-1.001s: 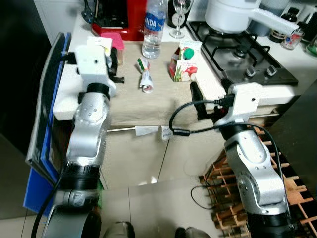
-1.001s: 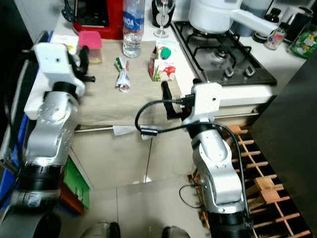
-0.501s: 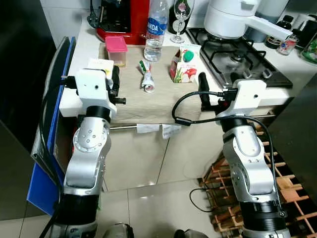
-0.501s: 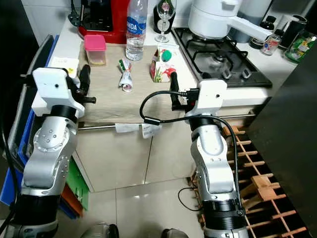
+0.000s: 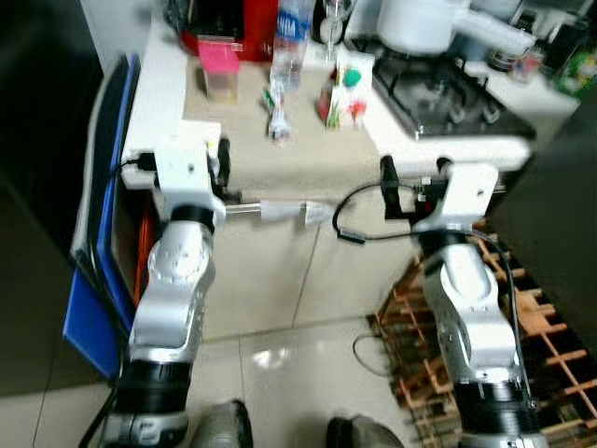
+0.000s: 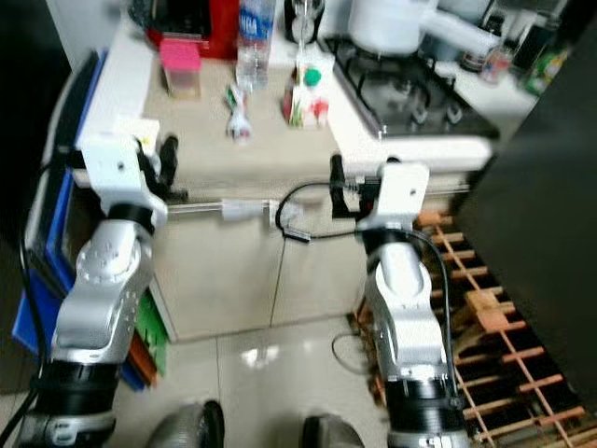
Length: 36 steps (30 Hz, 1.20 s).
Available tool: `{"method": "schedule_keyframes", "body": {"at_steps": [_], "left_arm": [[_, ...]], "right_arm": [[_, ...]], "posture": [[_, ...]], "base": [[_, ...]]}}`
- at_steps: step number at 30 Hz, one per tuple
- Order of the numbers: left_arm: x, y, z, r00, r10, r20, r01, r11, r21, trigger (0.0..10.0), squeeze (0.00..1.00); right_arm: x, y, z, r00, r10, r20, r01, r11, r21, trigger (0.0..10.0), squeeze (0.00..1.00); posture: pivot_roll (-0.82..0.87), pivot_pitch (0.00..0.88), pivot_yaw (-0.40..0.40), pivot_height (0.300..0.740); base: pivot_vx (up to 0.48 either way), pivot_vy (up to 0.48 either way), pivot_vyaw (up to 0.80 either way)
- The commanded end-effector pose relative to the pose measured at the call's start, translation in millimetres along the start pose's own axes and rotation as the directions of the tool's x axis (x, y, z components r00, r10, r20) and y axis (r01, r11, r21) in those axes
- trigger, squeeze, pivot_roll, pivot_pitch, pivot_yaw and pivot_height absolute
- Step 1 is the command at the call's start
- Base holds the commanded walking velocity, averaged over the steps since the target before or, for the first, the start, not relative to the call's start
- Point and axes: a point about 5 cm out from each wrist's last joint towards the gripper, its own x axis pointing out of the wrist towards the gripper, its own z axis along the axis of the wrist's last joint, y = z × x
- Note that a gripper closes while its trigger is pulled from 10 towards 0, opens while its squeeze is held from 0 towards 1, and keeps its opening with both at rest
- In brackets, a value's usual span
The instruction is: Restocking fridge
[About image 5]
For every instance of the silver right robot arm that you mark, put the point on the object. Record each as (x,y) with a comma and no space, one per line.
(471,317)

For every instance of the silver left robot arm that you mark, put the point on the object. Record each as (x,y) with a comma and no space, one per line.
(173,299)

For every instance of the dark grey fridge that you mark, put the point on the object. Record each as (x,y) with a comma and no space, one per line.
(560,233)

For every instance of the small white snack packet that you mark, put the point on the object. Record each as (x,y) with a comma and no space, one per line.
(278,117)

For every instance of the black gas stove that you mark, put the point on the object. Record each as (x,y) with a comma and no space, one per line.
(438,93)

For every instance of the beige kitchen counter cabinet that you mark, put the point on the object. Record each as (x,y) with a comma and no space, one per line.
(270,271)

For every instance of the pink lid container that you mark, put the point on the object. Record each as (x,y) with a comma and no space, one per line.
(219,61)

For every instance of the orange flat item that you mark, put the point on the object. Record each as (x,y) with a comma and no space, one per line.
(145,261)

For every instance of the white drink carton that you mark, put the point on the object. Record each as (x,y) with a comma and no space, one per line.
(347,89)

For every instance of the small reddish jar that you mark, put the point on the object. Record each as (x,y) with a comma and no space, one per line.
(527,63)

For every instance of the red countertop appliance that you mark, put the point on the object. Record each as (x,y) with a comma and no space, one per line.
(252,28)

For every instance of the clear plastic water bottle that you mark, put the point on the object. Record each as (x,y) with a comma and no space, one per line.
(291,42)

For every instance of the wooden bottle rack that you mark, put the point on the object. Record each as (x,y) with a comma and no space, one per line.
(532,313)

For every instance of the green food package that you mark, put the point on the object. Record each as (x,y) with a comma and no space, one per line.
(580,70)

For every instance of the clear drinking glass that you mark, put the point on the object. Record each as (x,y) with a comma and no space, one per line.
(334,23)

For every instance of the black cabinet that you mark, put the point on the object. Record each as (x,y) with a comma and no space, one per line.
(37,140)

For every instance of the blue plastic board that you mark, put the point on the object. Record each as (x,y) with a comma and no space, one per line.
(89,327)

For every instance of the robot left leg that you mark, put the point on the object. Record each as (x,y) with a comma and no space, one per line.
(224,429)

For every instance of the robot leg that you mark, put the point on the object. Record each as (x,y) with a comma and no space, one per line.
(224,429)
(368,437)

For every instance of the robot right leg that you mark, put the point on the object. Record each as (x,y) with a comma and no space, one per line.
(368,437)

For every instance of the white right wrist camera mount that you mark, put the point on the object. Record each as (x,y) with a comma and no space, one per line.
(466,191)

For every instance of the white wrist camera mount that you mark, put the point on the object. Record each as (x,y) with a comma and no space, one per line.
(466,191)
(182,173)

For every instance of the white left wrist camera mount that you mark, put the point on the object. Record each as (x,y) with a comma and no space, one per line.
(182,173)

